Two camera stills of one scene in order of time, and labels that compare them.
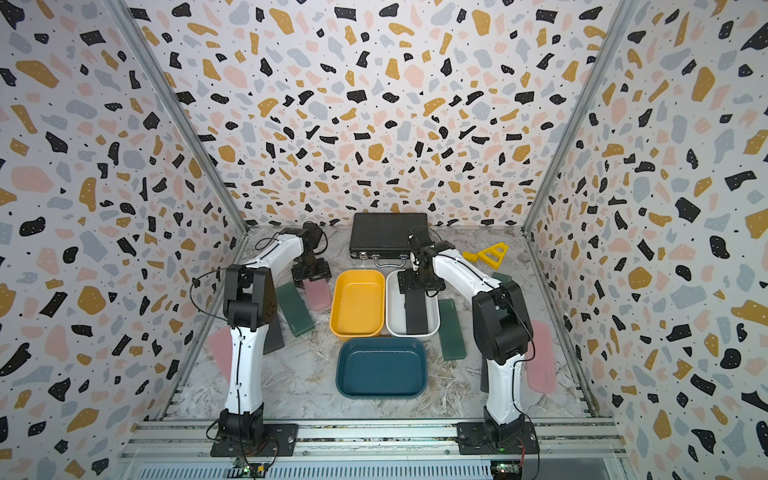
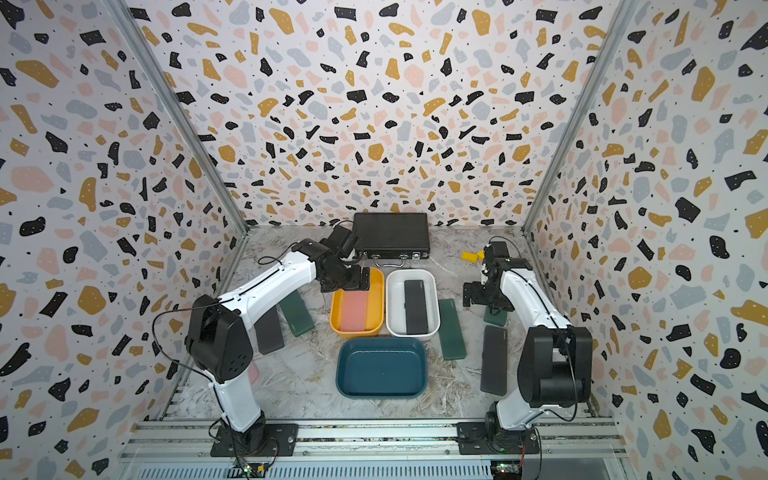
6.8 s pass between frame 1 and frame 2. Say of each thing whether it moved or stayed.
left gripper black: moved
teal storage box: stayed
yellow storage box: stayed
